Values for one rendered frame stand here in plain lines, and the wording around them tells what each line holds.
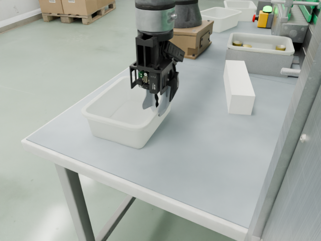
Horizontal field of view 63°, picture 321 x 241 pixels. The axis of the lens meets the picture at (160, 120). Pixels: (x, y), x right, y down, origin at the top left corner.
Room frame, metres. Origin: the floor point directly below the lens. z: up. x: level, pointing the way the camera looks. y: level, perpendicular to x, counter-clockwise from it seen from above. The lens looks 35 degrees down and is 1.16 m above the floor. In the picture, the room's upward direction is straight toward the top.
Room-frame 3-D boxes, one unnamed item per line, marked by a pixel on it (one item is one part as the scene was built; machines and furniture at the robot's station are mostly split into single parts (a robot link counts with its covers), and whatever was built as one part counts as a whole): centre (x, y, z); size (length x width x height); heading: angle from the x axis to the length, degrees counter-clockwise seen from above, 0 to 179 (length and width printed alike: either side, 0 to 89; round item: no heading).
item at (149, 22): (0.52, 0.01, 1.03); 0.08 x 0.08 x 0.05
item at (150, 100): (0.53, 0.03, 0.84); 0.06 x 0.03 x 0.09; 157
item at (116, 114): (0.58, 0.07, 0.78); 0.22 x 0.17 x 0.09; 157
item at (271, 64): (0.94, -0.39, 0.79); 0.27 x 0.17 x 0.08; 73
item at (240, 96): (0.73, -0.24, 0.78); 0.24 x 0.06 x 0.06; 172
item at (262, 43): (0.95, -0.36, 0.80); 0.22 x 0.17 x 0.09; 73
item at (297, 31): (1.03, -0.51, 0.85); 0.09 x 0.04 x 0.07; 73
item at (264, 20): (1.46, -0.56, 0.79); 0.07 x 0.07 x 0.07; 73
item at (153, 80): (0.52, 0.01, 0.95); 0.09 x 0.08 x 0.12; 157
